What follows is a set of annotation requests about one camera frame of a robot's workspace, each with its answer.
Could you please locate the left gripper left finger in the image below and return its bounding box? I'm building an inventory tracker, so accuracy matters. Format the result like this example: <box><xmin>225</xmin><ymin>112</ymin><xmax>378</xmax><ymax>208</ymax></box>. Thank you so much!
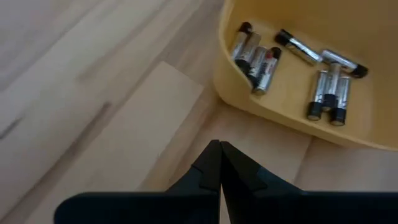
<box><xmin>166</xmin><ymin>139</ymin><xmax>222</xmax><ymax>194</ymax></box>

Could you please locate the yellow plastic bin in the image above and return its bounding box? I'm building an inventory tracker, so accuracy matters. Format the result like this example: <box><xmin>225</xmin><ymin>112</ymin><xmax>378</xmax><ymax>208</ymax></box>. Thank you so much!
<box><xmin>213</xmin><ymin>0</ymin><xmax>398</xmax><ymax>152</ymax></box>

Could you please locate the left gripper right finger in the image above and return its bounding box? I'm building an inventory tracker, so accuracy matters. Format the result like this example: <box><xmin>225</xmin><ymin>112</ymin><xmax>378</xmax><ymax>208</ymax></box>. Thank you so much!
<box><xmin>221</xmin><ymin>141</ymin><xmax>305</xmax><ymax>200</ymax></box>

